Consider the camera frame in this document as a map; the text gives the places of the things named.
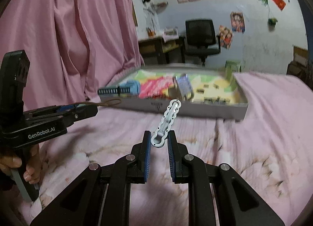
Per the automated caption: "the green plastic stool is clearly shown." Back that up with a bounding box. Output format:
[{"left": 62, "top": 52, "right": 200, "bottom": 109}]
[{"left": 225, "top": 60, "right": 242, "bottom": 80}]

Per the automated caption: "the grey wavy hair clip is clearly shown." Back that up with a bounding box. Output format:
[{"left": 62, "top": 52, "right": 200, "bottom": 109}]
[{"left": 151, "top": 99, "right": 181, "bottom": 148}]

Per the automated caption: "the pink curtain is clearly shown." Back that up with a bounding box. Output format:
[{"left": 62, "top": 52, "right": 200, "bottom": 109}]
[{"left": 1, "top": 0, "right": 143, "bottom": 110}]

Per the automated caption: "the left hand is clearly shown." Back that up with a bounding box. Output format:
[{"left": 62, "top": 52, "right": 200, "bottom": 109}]
[{"left": 1, "top": 144, "right": 42, "bottom": 185}]

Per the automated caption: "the grey plastic hair claw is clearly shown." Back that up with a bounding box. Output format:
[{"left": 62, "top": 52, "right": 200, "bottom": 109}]
[{"left": 168, "top": 73, "right": 194, "bottom": 101}]

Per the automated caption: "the anime poster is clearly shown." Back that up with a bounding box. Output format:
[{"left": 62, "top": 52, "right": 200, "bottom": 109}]
[{"left": 230, "top": 12, "right": 246, "bottom": 33}]

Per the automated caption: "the cartoon bear towel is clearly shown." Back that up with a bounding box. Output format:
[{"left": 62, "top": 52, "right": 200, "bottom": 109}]
[{"left": 119, "top": 70, "right": 245, "bottom": 105}]

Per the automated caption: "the red paper square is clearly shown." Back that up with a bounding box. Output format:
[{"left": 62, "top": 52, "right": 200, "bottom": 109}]
[{"left": 272, "top": 0, "right": 286, "bottom": 11}]

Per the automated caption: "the grey cardboard tray box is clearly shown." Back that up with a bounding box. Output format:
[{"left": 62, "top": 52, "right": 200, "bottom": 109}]
[{"left": 98, "top": 64, "right": 248, "bottom": 121}]

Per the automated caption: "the green hanging wall ornament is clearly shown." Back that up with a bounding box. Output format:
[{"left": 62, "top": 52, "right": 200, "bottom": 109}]
[{"left": 268, "top": 18, "right": 278, "bottom": 27}]

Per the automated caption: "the black office chair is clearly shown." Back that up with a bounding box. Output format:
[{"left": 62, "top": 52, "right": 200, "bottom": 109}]
[{"left": 184, "top": 19, "right": 221, "bottom": 66}]

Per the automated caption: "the wooden desk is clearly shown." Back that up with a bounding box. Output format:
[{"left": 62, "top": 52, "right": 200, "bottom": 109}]
[{"left": 138, "top": 36, "right": 185, "bottom": 64}]

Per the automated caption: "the pink floral bed sheet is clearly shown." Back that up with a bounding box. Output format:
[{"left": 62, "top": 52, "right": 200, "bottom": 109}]
[{"left": 15, "top": 72, "right": 312, "bottom": 225}]

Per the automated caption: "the cartoon family poster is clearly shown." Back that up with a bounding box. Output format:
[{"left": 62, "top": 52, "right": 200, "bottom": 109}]
[{"left": 219, "top": 25, "right": 233, "bottom": 49}]

